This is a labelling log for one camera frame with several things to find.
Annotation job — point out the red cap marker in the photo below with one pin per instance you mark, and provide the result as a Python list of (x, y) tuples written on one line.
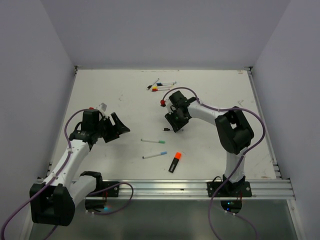
[(160, 89)]

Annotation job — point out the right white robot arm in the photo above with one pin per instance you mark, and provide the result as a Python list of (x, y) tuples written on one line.
[(234, 132)]

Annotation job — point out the orange highlighter cap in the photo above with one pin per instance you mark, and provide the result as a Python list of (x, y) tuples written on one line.
[(178, 155)]

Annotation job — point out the blue cap marker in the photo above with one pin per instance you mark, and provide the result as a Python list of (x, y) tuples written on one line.
[(154, 155)]

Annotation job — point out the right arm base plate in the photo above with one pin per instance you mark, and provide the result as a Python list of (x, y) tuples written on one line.
[(229, 190)]

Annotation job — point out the aluminium right side rail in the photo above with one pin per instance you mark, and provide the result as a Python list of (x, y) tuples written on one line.
[(274, 161)]

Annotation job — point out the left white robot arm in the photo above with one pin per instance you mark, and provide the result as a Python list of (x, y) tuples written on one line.
[(54, 201)]

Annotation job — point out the black cap marker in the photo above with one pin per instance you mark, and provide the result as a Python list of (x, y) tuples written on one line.
[(153, 84)]

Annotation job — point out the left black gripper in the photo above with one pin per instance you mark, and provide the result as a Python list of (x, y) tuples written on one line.
[(115, 130)]

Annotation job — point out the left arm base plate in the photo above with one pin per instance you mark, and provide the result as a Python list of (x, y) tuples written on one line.
[(105, 189)]

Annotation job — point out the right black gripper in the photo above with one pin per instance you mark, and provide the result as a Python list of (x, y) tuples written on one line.
[(176, 125)]

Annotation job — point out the aluminium front rail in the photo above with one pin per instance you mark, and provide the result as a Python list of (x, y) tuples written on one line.
[(265, 189)]

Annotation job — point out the aluminium rail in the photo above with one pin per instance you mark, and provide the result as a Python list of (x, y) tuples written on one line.
[(274, 161), (265, 189)]

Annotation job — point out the yellow cap marker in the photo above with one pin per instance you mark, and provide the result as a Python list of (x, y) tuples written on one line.
[(162, 87)]

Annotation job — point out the green cap marker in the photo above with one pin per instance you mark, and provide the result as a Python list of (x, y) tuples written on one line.
[(153, 141)]

